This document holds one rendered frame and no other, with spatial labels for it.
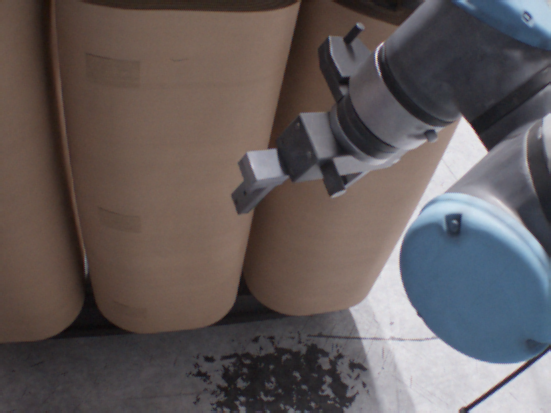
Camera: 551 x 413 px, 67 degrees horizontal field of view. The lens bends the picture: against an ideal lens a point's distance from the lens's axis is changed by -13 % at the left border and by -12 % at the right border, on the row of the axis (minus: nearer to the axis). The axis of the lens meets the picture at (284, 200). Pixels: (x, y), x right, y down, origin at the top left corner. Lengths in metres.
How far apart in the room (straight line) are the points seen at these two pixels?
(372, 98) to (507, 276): 0.22
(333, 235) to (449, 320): 0.86
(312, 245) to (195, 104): 0.50
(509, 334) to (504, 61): 0.19
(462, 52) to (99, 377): 1.33
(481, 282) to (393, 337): 1.47
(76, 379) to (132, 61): 1.02
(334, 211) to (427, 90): 0.70
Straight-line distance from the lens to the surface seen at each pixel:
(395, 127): 0.39
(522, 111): 0.33
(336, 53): 0.45
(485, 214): 0.20
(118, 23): 0.68
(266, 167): 0.44
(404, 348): 1.67
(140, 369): 1.46
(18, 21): 0.77
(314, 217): 1.04
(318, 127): 0.43
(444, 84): 0.35
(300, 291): 1.26
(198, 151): 0.81
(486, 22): 0.33
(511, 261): 0.20
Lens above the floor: 1.33
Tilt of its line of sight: 43 degrees down
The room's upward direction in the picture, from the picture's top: 15 degrees clockwise
